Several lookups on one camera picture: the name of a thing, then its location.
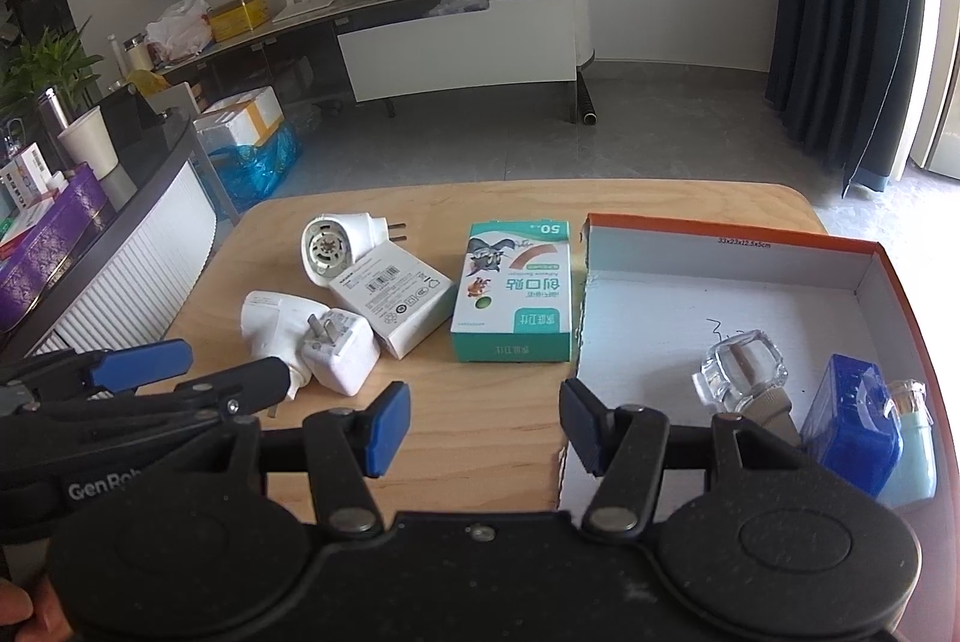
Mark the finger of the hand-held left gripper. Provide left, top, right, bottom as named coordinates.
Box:
left=0, top=338, right=194, bottom=416
left=131, top=355, right=295, bottom=427

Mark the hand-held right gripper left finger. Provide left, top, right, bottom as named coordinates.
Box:
left=199, top=381, right=412, bottom=534

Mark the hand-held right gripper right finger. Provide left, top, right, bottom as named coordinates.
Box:
left=559, top=378, right=807, bottom=536

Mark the white curved plug adapter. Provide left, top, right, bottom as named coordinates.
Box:
left=240, top=289, right=331, bottom=403

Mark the small white wall charger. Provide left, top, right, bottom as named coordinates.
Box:
left=298, top=307, right=382, bottom=397

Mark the white power adapter carton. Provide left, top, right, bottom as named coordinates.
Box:
left=328, top=239, right=455, bottom=359

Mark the orange and white cardboard box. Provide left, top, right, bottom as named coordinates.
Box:
left=556, top=212, right=960, bottom=642

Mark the white round plug-in heater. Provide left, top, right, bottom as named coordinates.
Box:
left=300, top=211, right=410, bottom=284

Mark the green bandage carton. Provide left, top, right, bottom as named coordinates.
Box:
left=450, top=220, right=577, bottom=364

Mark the clear glass bottle beige nozzle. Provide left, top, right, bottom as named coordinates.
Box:
left=690, top=328, right=803, bottom=444

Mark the blue plastic box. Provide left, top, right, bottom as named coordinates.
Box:
left=799, top=353, right=905, bottom=499

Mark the light blue toothpick container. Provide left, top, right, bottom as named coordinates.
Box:
left=874, top=378, right=938, bottom=509

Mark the person's left hand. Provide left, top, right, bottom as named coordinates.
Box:
left=0, top=577, right=36, bottom=628

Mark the curved counter white ribbed panel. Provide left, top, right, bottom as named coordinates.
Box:
left=0, top=109, right=218, bottom=373

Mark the purple patterned box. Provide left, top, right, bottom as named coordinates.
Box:
left=0, top=169, right=117, bottom=328

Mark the blue plastic bag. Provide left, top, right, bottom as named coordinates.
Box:
left=196, top=121, right=305, bottom=212

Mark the white printed carton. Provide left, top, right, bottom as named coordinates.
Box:
left=0, top=143, right=53, bottom=212

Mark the white pot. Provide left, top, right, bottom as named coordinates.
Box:
left=58, top=106, right=121, bottom=179

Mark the black desktop device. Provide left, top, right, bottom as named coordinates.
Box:
left=97, top=85, right=166, bottom=125

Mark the steel cylinder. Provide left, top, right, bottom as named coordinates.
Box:
left=37, top=87, right=76, bottom=152

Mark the white and orange shipping carton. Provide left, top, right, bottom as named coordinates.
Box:
left=193, top=85, right=286, bottom=152

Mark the glass jar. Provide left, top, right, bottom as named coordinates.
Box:
left=124, top=33, right=155, bottom=73

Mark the green leafy plant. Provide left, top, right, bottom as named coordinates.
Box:
left=0, top=16, right=106, bottom=122

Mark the white plastic bag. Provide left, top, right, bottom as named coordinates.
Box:
left=146, top=0, right=215, bottom=62

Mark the yellow box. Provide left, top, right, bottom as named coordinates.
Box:
left=206, top=0, right=272, bottom=43

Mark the long white and dark cabinet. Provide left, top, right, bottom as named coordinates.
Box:
left=150, top=0, right=597, bottom=122

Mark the dark blue curtain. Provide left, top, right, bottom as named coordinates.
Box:
left=765, top=0, right=927, bottom=197

